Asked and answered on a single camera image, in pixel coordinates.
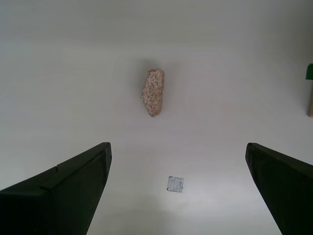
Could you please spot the brown cardboard box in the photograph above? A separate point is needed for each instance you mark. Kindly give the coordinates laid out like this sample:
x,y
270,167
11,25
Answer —
x,y
310,98

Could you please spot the speckled pinkish rock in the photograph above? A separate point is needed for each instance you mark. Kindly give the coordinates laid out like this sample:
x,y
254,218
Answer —
x,y
153,93

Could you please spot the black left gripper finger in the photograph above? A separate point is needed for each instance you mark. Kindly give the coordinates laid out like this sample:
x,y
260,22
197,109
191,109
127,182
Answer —
x,y
53,200
288,191

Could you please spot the small green block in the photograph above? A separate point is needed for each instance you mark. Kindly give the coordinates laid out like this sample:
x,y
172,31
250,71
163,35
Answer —
x,y
309,71

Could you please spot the large grey tape square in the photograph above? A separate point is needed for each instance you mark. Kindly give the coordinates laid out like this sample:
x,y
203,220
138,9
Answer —
x,y
175,184

